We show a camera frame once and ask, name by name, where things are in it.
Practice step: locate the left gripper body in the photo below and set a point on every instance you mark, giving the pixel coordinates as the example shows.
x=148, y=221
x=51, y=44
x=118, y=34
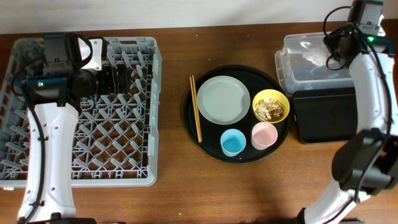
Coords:
x=115, y=78

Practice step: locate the white tissue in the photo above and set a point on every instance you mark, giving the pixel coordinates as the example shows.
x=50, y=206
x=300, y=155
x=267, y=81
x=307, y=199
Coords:
x=318, y=55

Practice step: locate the wooden chopstick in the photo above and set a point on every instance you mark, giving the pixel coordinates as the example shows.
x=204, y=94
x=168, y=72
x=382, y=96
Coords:
x=197, y=109
x=192, y=103

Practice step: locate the yellow bowl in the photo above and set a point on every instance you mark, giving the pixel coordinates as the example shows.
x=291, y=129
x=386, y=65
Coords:
x=276, y=95

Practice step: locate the peanut shells and rice waste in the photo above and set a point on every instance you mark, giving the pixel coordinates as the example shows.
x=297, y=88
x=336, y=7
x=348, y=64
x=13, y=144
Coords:
x=270, y=110

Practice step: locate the grey round plate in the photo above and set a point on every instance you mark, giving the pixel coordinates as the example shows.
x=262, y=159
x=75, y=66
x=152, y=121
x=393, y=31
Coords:
x=223, y=100

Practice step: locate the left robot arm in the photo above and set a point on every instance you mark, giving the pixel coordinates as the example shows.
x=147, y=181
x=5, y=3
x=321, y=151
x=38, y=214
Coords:
x=70, y=69

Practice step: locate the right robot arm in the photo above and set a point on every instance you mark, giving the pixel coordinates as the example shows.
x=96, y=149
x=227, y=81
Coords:
x=367, y=163

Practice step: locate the grey plastic dishwasher rack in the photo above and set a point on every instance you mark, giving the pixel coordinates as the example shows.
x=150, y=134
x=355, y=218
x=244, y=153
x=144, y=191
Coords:
x=116, y=140

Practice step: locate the clear plastic bin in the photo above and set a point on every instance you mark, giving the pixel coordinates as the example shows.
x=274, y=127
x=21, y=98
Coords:
x=295, y=73

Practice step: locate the black rectangular bin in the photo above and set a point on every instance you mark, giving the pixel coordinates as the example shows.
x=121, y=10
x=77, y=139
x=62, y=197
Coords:
x=325, y=115

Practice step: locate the pink cup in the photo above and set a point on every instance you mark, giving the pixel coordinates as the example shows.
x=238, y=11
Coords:
x=263, y=135

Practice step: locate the round black tray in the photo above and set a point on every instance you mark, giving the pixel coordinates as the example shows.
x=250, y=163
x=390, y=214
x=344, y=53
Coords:
x=255, y=81

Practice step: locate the blue cup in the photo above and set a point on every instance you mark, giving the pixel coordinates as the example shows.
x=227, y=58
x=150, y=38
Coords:
x=232, y=141

